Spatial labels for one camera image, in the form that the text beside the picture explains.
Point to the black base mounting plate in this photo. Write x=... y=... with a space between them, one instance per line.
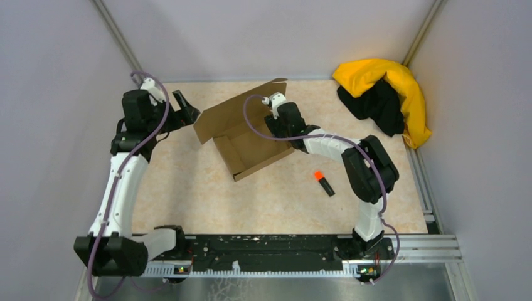
x=275 y=253

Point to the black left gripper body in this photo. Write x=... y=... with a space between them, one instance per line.
x=172 y=121

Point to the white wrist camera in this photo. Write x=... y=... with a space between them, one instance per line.
x=274 y=101
x=156 y=94

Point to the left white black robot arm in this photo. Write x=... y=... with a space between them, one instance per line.
x=120 y=212

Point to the black cloth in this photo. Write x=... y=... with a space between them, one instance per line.
x=380 y=103

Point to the aluminium frame rail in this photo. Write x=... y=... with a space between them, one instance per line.
x=408 y=249

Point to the yellow cloth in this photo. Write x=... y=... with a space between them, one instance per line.
x=357 y=77

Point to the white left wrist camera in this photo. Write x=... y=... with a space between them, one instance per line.
x=156 y=94

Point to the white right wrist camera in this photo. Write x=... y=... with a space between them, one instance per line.
x=274 y=101

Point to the brown cardboard box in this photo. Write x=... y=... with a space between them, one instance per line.
x=242 y=150

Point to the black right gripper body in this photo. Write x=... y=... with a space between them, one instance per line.
x=276 y=128

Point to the orange black marker pen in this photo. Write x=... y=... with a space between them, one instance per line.
x=324 y=183

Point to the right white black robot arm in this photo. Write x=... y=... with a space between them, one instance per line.
x=370 y=170

